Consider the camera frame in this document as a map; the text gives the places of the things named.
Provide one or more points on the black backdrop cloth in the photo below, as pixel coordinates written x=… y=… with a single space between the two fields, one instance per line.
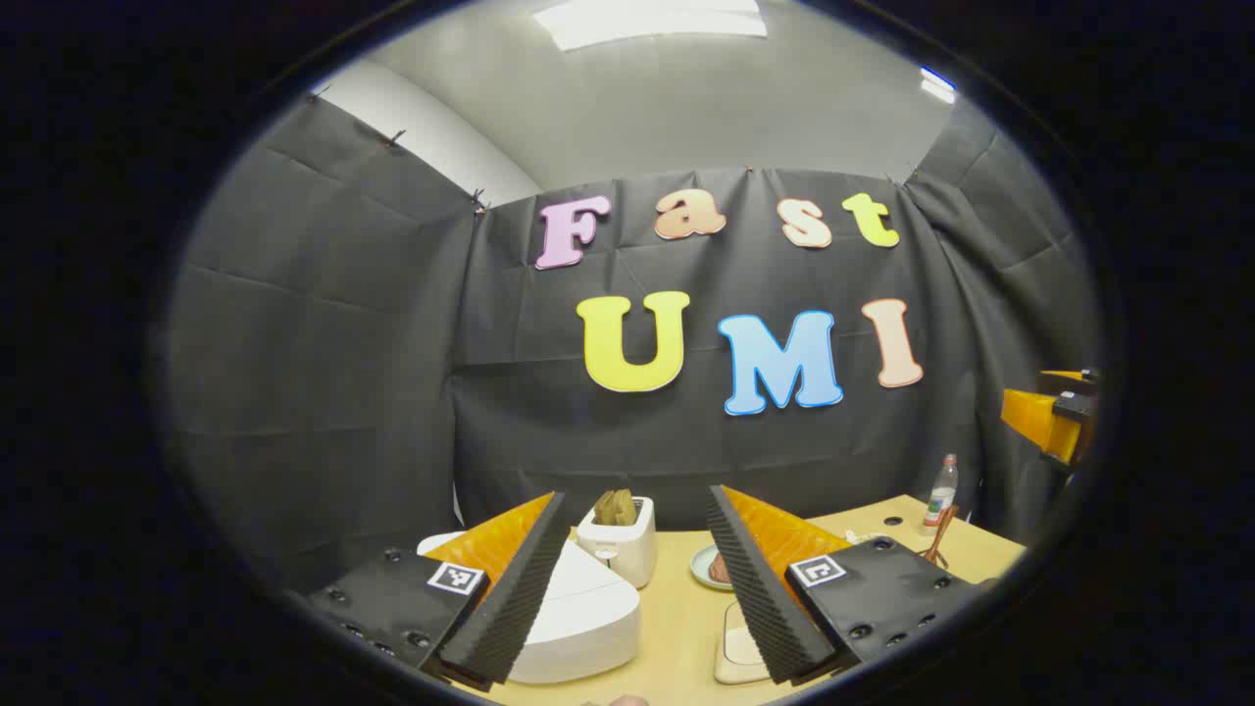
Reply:
x=343 y=373

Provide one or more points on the pale green plate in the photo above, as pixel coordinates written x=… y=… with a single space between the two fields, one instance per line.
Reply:
x=704 y=569

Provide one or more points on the brown wooden spoon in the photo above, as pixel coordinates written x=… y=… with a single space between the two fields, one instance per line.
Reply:
x=941 y=534

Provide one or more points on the white toaster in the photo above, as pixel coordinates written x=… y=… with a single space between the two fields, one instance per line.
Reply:
x=627 y=549

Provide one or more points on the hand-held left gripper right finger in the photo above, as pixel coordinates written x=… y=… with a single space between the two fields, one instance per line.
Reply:
x=760 y=598

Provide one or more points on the white rice cooker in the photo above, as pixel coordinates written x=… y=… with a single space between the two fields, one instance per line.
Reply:
x=578 y=608

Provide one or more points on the ceiling light panel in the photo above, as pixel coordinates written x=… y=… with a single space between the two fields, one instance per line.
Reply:
x=938 y=85
x=652 y=22

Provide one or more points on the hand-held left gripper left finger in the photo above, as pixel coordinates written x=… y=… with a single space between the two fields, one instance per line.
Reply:
x=510 y=608

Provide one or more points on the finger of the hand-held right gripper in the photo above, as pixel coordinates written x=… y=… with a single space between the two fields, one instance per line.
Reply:
x=1062 y=377
x=1034 y=417

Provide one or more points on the beige rectangular tray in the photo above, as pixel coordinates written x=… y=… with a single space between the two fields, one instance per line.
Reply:
x=737 y=647

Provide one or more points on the clear plastic water bottle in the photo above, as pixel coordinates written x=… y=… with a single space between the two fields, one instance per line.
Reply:
x=941 y=495

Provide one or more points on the red meat slices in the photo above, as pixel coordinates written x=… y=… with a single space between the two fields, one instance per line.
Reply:
x=721 y=569

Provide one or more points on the brown bread slices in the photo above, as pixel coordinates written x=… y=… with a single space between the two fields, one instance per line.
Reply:
x=616 y=507

